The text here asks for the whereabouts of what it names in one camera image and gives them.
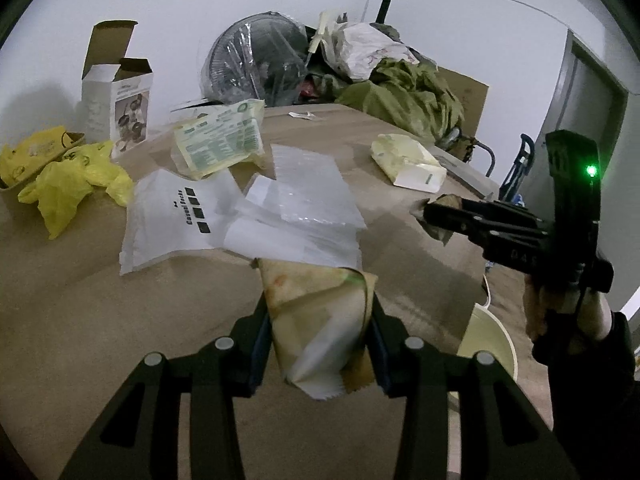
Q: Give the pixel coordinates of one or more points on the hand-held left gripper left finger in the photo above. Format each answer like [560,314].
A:
[256,355]

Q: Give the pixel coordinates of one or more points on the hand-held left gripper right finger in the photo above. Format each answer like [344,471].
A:
[380,360]

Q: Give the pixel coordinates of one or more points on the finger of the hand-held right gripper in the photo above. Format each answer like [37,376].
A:
[500,235]
[490,211]

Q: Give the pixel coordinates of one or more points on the small olive cloth piece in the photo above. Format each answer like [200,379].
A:
[436,234]

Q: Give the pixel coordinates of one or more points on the tan paper food wrapper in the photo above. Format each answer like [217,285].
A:
[315,320]

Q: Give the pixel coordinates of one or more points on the cream trash bin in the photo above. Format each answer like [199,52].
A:
[487,332]

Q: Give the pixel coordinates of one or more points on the yellow green-printed packet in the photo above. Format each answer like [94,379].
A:
[220,140]

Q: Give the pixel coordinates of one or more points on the person's right forearm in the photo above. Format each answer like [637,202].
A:
[590,400]

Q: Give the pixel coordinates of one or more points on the person's right hand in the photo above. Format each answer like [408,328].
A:
[595,316]

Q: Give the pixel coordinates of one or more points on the blue hand trolley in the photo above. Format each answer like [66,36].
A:
[525,145]

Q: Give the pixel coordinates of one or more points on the grey door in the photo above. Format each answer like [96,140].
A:
[590,100]

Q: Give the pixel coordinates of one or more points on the yellow tissue pack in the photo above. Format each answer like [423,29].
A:
[405,160]

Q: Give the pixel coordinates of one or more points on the translucent white plastic bag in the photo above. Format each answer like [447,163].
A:
[280,240]

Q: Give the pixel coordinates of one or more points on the brown cardboard box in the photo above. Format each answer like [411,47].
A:
[467,95]

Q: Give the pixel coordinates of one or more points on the olive green cloth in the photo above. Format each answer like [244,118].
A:
[400,97]

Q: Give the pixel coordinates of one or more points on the white bag with black squares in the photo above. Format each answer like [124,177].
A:
[155,230]

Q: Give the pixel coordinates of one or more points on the clear bubble plastic bag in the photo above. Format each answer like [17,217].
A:
[310,180]

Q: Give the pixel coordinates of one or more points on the crumpled white plastic bag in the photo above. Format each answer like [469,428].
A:
[360,50]

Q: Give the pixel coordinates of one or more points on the small white wrapper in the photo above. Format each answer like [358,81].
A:
[302,115]

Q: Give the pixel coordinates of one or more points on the small red packet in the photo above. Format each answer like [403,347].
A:
[309,90]

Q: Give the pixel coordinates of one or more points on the black pole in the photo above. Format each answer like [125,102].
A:
[385,7]

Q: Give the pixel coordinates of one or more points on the cream plastic strip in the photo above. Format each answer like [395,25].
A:
[320,30]

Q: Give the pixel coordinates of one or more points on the yellow plastic bag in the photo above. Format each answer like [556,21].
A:
[30,152]
[65,190]

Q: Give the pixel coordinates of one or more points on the plastic-wrapped black fan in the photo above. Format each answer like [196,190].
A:
[250,55]

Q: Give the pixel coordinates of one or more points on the open white cardboard box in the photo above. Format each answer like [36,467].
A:
[100,105]

